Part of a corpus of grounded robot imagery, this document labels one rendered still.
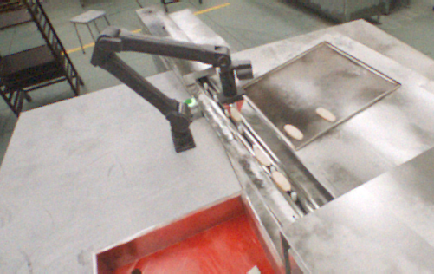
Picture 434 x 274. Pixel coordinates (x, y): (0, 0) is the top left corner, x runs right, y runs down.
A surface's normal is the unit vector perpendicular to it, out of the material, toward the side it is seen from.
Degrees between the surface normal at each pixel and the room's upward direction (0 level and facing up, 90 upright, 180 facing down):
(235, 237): 0
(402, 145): 10
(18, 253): 0
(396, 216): 0
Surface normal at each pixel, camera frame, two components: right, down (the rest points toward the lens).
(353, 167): -0.26, -0.67
